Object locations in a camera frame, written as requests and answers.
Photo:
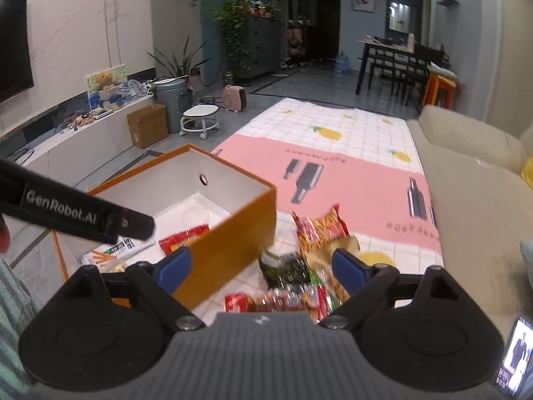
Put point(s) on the light blue cushion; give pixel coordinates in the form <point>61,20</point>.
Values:
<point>526,250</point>

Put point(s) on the green leafy climbing plant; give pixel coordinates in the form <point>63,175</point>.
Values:
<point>233,18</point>

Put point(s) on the dark grey cabinet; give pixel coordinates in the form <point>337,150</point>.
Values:
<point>263,39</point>

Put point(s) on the beige sofa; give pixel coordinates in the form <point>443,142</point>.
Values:
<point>482,207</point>

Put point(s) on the teddy bear picture board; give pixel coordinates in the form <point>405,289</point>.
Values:
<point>105,85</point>

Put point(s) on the orange white storage box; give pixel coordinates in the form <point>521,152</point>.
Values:
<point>182,190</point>

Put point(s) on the dark green seaweed packet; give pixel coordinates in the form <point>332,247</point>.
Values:
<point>281,271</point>

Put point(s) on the black television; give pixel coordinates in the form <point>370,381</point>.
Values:
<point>15,63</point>

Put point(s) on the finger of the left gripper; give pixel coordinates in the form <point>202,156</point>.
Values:
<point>130,223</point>

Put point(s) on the white round rolling stool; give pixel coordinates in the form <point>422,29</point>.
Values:
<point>200,120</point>

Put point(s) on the yellow cushion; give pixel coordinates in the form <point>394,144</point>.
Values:
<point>527,172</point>

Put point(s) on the red Mimi chips bag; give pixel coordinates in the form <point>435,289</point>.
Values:
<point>319,237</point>

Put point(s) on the smartphone with lit screen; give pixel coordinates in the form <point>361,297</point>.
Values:
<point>513,369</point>

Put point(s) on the pink small heater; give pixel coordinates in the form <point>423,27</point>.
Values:
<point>234,98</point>

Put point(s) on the orange stool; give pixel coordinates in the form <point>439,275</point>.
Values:
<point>439,91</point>

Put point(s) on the grey trash bin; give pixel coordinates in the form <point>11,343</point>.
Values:
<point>177,97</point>

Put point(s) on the small red snack packet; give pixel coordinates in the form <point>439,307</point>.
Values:
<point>239,303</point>

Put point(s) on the red snack packet in box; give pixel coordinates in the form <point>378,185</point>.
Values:
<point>182,239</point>

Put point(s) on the brown cardboard box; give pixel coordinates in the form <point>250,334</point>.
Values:
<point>148,125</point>

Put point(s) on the blue water bottle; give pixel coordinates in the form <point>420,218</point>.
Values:
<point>342,64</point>

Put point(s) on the potted long-leaf plant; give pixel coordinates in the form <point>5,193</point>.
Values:
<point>187,64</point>

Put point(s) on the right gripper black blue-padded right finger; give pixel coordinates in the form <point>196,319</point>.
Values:
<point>372,289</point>

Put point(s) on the pink white picnic mat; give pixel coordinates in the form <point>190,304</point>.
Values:
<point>316,157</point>

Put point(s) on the dark dining table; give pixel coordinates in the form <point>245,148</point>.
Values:
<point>406,68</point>

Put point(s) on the white carrot print packet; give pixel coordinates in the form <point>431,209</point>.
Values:
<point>124,249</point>

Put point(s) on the white tv cabinet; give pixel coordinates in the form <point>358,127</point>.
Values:
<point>72,155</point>

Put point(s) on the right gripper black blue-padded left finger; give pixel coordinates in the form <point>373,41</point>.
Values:
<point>150,288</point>

